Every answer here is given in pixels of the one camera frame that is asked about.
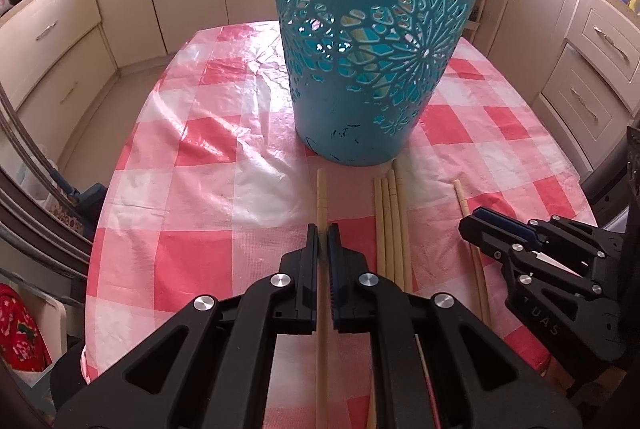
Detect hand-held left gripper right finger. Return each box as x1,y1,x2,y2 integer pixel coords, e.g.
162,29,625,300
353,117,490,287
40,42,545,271
326,223,583,429

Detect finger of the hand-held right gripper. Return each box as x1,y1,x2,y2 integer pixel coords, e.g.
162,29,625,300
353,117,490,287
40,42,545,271
458,215,627,362
472,207,626,282

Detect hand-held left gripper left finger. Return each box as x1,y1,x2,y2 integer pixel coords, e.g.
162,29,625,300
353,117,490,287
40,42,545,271
55,223,321,429

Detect light bamboo chopstick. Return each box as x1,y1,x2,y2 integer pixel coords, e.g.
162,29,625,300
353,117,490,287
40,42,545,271
316,168,331,429
452,179,493,326

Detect bundle of wooden chopsticks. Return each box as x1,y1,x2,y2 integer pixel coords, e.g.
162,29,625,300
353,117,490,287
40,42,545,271
366,159,443,429

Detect teal perforated plastic basket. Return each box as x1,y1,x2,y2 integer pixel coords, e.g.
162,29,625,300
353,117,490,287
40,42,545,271
261,0,493,167

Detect red white checkered tablecloth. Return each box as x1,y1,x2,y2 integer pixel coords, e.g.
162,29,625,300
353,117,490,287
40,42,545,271
80,21,601,429

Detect red floral cloth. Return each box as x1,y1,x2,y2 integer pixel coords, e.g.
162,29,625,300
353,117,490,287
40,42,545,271
0,284,53,375

